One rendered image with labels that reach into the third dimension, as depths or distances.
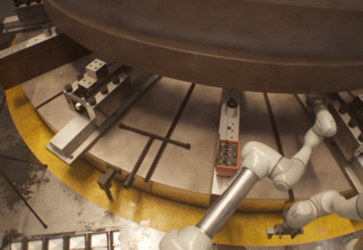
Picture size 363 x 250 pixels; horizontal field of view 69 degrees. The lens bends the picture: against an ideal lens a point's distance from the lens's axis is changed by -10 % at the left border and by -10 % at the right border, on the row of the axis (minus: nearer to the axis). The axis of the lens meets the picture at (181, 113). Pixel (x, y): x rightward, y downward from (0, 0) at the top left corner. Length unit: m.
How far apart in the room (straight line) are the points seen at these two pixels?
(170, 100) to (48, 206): 1.42
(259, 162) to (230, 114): 0.68
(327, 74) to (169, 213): 1.58
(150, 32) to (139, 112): 0.84
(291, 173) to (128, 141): 1.41
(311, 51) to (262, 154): 0.87
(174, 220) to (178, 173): 0.40
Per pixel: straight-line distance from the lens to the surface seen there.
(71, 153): 2.41
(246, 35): 1.93
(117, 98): 2.41
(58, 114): 2.80
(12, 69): 3.22
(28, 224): 2.68
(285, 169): 1.46
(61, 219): 2.58
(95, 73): 2.30
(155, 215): 2.41
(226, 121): 2.05
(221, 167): 1.69
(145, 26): 2.07
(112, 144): 2.43
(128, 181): 2.17
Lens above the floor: 2.23
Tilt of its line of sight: 48 degrees down
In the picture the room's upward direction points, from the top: straight up
